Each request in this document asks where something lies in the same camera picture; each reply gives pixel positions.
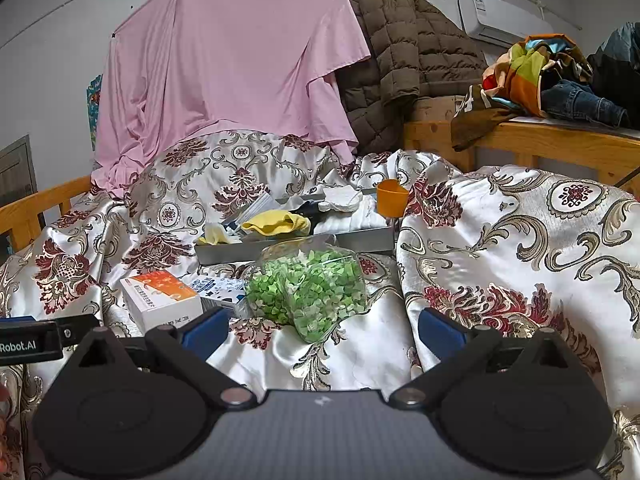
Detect white orange medicine box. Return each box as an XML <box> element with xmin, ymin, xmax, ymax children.
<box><xmin>120</xmin><ymin>270</ymin><xmax>203</xmax><ymax>336</ymax></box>

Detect yellow cloth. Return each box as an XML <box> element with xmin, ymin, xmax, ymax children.
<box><xmin>240</xmin><ymin>210</ymin><xmax>312</xmax><ymax>237</ymax></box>

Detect dark navy sock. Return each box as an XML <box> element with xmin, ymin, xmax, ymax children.
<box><xmin>290</xmin><ymin>200</ymin><xmax>326</xmax><ymax>221</ymax></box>

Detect grey metal tin box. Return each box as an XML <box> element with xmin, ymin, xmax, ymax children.
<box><xmin>194</xmin><ymin>185</ymin><xmax>396</xmax><ymax>265</ymax></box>

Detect brown quilted jacket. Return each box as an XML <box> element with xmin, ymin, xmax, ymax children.
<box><xmin>335</xmin><ymin>0</ymin><xmax>488</xmax><ymax>156</ymax></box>

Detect small colourful wall poster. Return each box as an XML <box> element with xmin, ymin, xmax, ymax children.
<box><xmin>86</xmin><ymin>74</ymin><xmax>103</xmax><ymax>151</ymax></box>

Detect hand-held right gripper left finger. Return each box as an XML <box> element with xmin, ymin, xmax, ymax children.
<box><xmin>67</xmin><ymin>305</ymin><xmax>258</xmax><ymax>409</ymax></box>

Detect grey door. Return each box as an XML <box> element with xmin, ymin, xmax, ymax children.
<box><xmin>0</xmin><ymin>134</ymin><xmax>38</xmax><ymax>256</ymax></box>

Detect floral satin quilt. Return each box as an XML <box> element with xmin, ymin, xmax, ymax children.
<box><xmin>0</xmin><ymin>130</ymin><xmax>640</xmax><ymax>480</ymax></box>

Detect wooden bed frame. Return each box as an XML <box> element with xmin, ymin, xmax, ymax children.
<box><xmin>402</xmin><ymin>119</ymin><xmax>640</xmax><ymax>191</ymax></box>

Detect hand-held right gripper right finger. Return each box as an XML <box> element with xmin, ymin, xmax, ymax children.
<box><xmin>387</xmin><ymin>306</ymin><xmax>583</xmax><ymax>409</ymax></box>

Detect blue jeans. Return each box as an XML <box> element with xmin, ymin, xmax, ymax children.
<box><xmin>540</xmin><ymin>79</ymin><xmax>631</xmax><ymax>128</ymax></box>

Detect brown printed cloth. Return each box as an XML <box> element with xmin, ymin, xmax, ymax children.
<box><xmin>452</xmin><ymin>85</ymin><xmax>516</xmax><ymax>151</ymax></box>

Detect wooden bed rail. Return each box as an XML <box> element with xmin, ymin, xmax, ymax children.
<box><xmin>0</xmin><ymin>172</ymin><xmax>96</xmax><ymax>256</ymax></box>

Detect clear plastic packet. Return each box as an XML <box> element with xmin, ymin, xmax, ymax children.
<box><xmin>222</xmin><ymin>194</ymin><xmax>282</xmax><ymax>227</ymax></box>

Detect orange cup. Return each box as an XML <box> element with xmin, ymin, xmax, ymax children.
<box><xmin>376</xmin><ymin>178</ymin><xmax>411</xmax><ymax>218</ymax></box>

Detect pink bed sheet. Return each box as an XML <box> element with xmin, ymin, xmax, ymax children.
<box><xmin>94</xmin><ymin>0</ymin><xmax>373</xmax><ymax>198</ymax></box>

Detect clear bag of green pieces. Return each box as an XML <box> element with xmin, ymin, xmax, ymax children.
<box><xmin>245</xmin><ymin>237</ymin><xmax>371</xmax><ymax>343</ymax></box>

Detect dark grey jacket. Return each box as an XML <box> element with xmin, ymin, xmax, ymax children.
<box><xmin>587</xmin><ymin>22</ymin><xmax>640</xmax><ymax>111</ymax></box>

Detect blue white packet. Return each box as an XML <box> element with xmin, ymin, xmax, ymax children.
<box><xmin>192</xmin><ymin>274</ymin><xmax>249</xmax><ymax>318</ymax></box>

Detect white air conditioner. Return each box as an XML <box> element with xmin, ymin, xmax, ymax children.
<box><xmin>457</xmin><ymin>0</ymin><xmax>556</xmax><ymax>51</ymax></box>

